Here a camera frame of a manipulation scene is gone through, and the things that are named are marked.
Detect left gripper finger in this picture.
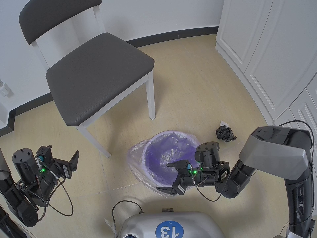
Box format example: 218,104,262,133
69,150,80,171

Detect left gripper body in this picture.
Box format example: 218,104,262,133
48,158,74,180

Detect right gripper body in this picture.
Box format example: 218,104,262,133
173,171,206,196

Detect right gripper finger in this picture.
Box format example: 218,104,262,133
156,184,179,197
166,160,184,169

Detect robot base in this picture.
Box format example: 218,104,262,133
104,208,220,238

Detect white trash bin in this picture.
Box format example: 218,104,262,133
144,131,201,193

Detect purple plastic bag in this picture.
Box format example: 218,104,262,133
127,130,202,198

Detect crumpled black plastic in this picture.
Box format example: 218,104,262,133
215,124,238,142

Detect white chair grey cushions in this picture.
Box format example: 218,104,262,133
18,0,156,158

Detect white wardrobe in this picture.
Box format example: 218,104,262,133
215,0,317,139

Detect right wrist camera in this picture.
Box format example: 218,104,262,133
182,159,193,176

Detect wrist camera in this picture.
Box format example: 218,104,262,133
35,145,53,163
182,159,193,176

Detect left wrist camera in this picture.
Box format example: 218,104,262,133
35,145,53,163

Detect black cable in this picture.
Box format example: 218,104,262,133
37,178,74,217
112,200,145,224
196,184,224,202
279,120,317,173

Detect white wall socket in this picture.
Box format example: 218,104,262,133
0,79,13,98

